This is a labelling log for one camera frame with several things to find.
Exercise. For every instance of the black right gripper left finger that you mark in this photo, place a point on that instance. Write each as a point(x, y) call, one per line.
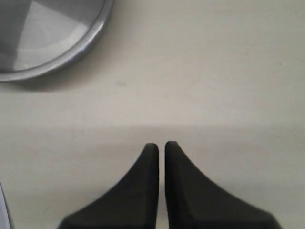
point(131, 204)

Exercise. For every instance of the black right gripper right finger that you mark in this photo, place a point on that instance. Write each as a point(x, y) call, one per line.
point(196, 202)

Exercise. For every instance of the printed paper game board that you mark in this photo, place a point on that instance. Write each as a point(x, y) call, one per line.
point(5, 218)

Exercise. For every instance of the stainless steel bowl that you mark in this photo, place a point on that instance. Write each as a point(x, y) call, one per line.
point(40, 37)

